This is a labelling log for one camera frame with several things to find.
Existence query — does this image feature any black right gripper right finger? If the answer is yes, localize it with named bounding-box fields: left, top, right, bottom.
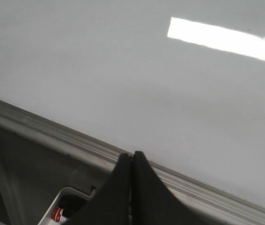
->
left=131, top=150, right=189, bottom=225

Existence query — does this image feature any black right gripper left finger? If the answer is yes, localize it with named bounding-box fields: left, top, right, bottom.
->
left=66, top=154, right=131, bottom=225

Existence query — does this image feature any white plastic tray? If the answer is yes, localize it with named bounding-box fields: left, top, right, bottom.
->
left=38, top=187, right=96, bottom=225

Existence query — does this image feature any red and white small bottle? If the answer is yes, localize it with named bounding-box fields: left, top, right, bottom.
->
left=51, top=208, right=72, bottom=224

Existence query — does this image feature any grey metal base frame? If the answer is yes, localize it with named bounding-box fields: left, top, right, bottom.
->
left=0, top=127, right=115, bottom=225

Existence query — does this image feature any white whiteboard with aluminium frame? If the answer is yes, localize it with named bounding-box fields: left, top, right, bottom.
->
left=0, top=0, right=265, bottom=225

